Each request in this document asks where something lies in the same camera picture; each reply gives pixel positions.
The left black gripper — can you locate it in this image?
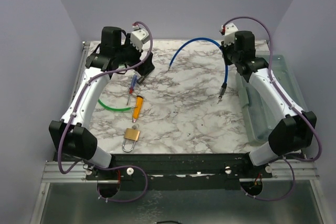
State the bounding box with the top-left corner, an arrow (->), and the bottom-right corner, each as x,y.
115,34 -> 155,75

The blue cable lock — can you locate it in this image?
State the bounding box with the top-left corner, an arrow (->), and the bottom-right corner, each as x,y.
167,37 -> 229,98

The green cable lock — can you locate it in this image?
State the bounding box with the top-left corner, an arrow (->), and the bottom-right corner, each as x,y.
98,98 -> 136,113

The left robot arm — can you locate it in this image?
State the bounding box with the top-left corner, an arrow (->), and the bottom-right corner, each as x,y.
49,21 -> 154,179

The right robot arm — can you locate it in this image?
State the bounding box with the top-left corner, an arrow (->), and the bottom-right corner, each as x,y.
222,24 -> 317,178

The black T-shaped tool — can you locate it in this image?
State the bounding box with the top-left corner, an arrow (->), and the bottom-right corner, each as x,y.
137,76 -> 146,85

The blue red screwdriver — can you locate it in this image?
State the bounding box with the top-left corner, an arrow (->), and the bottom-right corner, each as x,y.
127,74 -> 138,105

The orange utility knife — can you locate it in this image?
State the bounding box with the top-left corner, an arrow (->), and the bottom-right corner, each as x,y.
132,95 -> 144,123

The brass padlock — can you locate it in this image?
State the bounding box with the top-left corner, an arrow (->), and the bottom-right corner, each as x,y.
122,125 -> 140,153

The clear plastic bin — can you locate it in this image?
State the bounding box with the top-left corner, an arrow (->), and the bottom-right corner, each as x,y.
236,55 -> 308,145

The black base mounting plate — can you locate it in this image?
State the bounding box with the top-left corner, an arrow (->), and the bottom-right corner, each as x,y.
79,154 -> 288,191

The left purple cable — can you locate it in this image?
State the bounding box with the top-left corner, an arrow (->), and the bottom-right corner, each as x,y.
58,20 -> 153,203

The purple cable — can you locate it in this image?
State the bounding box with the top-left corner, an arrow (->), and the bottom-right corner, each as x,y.
58,20 -> 153,203
223,16 -> 322,201

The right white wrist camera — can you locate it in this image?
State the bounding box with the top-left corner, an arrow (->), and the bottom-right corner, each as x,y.
220,23 -> 238,47

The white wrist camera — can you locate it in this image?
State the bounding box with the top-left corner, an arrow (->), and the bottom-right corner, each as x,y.
220,23 -> 238,47
130,25 -> 150,51

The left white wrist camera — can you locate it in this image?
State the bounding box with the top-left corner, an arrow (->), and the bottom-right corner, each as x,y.
130,25 -> 150,51

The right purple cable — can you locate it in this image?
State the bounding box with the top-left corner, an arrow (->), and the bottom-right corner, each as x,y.
223,16 -> 322,201

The aluminium rail frame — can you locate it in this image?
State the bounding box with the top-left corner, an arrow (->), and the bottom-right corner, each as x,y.
57,42 -> 319,174

